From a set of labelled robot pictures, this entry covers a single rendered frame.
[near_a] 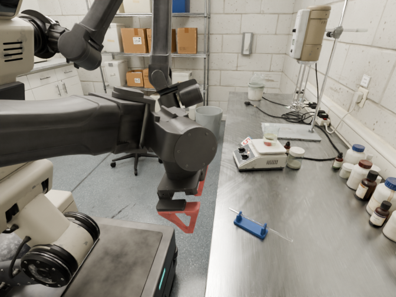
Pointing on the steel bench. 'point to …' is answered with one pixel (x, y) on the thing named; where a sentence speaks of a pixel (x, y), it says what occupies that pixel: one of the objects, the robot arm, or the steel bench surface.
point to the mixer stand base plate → (295, 132)
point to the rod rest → (250, 226)
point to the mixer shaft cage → (299, 91)
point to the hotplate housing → (262, 161)
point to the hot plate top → (267, 147)
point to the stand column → (328, 68)
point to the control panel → (244, 153)
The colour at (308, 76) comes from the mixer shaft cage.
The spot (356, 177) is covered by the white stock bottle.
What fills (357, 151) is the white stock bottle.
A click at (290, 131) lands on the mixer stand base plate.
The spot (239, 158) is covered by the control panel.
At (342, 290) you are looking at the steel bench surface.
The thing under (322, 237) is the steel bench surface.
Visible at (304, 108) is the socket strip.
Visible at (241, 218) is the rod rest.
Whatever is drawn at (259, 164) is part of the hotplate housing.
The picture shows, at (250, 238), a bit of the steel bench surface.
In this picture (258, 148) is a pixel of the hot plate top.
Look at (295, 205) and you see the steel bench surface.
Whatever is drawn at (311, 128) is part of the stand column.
